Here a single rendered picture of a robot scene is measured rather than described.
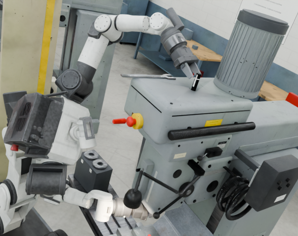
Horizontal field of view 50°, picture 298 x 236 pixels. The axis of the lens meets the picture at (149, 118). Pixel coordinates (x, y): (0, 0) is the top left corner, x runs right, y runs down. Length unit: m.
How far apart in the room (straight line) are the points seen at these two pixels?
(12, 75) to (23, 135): 1.63
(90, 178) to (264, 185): 1.06
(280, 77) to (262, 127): 4.42
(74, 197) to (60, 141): 0.35
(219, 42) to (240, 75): 5.55
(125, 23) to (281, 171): 0.86
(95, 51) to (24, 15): 1.36
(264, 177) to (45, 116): 0.89
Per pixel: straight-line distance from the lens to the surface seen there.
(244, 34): 1.33
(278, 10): 6.18
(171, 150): 1.22
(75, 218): 3.21
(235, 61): 1.35
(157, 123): 1.11
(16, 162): 1.72
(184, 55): 1.26
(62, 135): 1.35
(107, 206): 1.52
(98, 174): 1.95
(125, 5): 8.57
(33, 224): 2.36
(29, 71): 2.89
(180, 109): 1.10
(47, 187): 1.34
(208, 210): 1.86
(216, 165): 1.48
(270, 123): 1.64
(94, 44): 1.44
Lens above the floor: 2.31
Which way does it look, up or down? 26 degrees down
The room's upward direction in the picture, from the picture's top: 17 degrees clockwise
